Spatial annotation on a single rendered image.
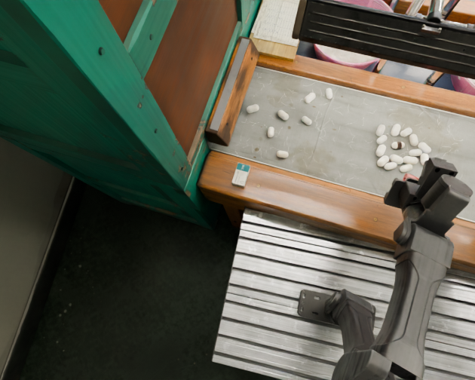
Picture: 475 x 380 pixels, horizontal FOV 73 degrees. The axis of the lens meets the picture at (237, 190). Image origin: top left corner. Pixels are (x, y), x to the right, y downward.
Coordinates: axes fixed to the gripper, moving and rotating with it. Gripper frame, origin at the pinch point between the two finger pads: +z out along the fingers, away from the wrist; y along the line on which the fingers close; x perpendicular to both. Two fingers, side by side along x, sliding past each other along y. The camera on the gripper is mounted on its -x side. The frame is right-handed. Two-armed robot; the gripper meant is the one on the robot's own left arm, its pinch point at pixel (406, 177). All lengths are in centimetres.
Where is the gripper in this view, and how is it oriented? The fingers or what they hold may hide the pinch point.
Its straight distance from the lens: 86.1
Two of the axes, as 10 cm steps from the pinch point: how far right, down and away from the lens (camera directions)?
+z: 2.6, -5.4, 8.0
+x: -1.6, 8.0, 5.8
